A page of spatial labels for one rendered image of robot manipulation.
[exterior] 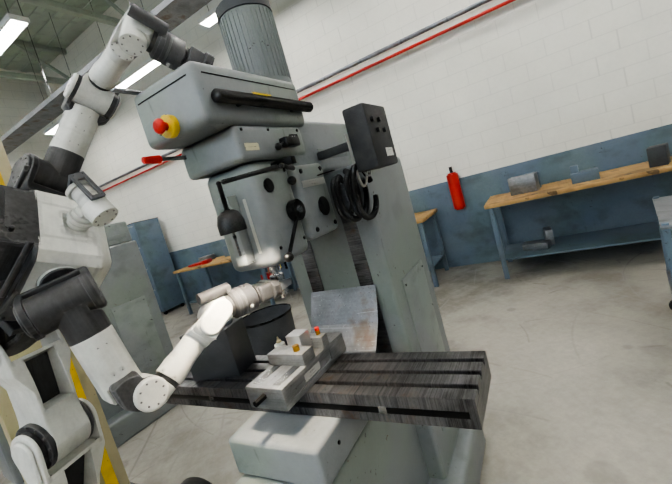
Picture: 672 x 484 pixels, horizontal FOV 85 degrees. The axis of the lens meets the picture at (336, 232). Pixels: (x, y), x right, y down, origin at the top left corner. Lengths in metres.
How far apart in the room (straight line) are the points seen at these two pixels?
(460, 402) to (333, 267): 0.78
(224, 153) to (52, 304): 0.54
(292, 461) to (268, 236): 0.63
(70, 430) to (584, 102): 5.09
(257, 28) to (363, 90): 4.24
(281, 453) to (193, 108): 0.96
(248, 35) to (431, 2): 4.26
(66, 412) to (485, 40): 5.07
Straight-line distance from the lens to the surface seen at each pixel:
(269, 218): 1.10
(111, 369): 1.01
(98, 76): 1.33
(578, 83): 5.16
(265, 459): 1.26
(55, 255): 1.07
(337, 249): 1.51
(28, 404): 1.42
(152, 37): 1.23
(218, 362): 1.52
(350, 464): 1.29
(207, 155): 1.15
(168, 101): 1.10
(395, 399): 1.07
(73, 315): 0.99
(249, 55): 1.42
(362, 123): 1.21
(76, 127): 1.34
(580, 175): 4.51
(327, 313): 1.59
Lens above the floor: 1.48
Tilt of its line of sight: 6 degrees down
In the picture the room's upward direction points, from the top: 16 degrees counter-clockwise
